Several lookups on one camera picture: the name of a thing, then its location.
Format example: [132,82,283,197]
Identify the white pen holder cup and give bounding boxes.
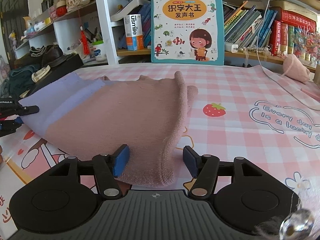
[91,41,107,62]

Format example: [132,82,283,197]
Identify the brown leather shoe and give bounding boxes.
[29,44,68,68]

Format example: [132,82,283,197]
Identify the black box under shoe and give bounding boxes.
[26,54,84,96]

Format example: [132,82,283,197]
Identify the dark green folded cloth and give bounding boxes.
[1,64,40,100]

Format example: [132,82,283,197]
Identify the pink checkered tablecloth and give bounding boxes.
[0,63,320,235]

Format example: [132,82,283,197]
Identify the red round ball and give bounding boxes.
[56,5,68,17]

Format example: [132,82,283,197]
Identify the usmile white orange box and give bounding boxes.
[124,14,144,51]

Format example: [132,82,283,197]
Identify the pink and purple sweater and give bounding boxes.
[20,72,198,187]

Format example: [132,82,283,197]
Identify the row of leaning books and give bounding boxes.
[223,1,278,48]

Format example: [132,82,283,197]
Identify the white charging cable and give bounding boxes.
[254,0,320,112]

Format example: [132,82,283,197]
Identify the wooden white bookshelf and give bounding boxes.
[15,0,320,73]

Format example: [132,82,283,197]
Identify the white power adapter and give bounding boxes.
[225,42,239,53]

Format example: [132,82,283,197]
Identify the red thick books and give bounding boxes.
[269,7,317,56]

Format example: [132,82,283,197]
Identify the red tassel ornament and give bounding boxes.
[80,26,90,55]

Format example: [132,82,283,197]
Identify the teal children's sound book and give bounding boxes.
[151,0,225,66]

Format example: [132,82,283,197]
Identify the colourful paper star jar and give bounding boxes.
[293,28,319,67]

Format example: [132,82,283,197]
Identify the blue books beside box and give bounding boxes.
[138,3,151,47]

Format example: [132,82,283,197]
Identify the white wristwatch band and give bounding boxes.
[31,65,51,83]

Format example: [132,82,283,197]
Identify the pink plush pouch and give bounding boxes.
[282,54,310,83]

